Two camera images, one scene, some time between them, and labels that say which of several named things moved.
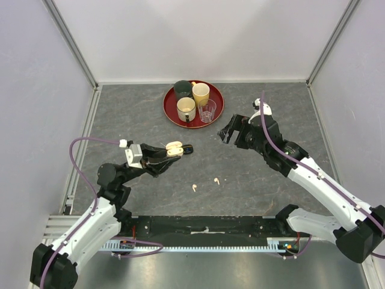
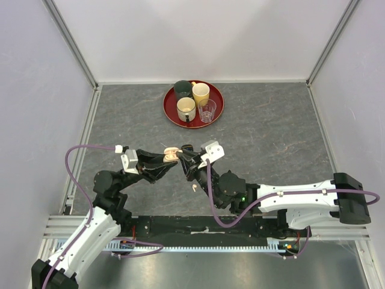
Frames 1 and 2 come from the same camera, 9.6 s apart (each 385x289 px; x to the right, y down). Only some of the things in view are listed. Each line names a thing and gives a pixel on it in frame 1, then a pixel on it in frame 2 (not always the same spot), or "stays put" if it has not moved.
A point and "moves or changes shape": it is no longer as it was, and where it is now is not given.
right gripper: x=239 y=123 → x=190 y=161
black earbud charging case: x=187 y=149 stays put
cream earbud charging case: x=174 y=149 moves or changes shape
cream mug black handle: x=186 y=109 stays put
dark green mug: x=183 y=88 stays put
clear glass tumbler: x=207 y=108 stays put
